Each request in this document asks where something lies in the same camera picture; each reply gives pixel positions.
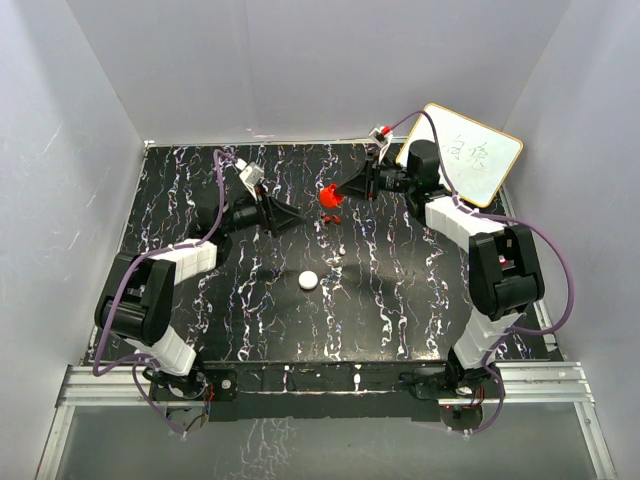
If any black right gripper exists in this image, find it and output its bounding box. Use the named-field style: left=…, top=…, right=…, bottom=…
left=335, top=151, right=417, bottom=202

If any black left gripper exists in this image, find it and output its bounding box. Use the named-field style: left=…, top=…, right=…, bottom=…
left=221, top=183, right=307, bottom=238

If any orange charging case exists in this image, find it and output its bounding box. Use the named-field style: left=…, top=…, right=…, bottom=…
left=318, top=184, right=344, bottom=209

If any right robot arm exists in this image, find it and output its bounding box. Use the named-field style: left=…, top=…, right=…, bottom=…
left=333, top=140, right=544, bottom=397

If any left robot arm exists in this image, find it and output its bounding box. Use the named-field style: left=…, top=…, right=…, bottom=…
left=94, top=186, right=304, bottom=399

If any white round charging case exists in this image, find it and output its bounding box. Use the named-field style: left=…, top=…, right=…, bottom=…
left=298, top=270, right=319, bottom=291

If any yellow framed whiteboard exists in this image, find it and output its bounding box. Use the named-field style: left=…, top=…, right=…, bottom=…
left=396, top=103, right=523, bottom=208

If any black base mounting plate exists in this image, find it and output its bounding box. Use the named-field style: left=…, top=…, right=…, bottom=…
left=142, top=361, right=500, bottom=423

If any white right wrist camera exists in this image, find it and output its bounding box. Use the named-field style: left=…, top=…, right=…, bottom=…
left=368, top=126, right=393, bottom=155

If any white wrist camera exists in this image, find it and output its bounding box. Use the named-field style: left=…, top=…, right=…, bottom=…
left=236, top=159, right=264, bottom=194
left=368, top=126, right=393, bottom=155

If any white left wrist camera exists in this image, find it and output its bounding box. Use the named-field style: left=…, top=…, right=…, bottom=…
left=236, top=159, right=264, bottom=194

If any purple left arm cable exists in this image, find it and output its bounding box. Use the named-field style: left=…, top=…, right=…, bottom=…
left=92, top=148, right=249, bottom=441

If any aluminium frame rail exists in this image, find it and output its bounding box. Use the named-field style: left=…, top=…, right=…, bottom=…
left=37, top=361, right=617, bottom=479

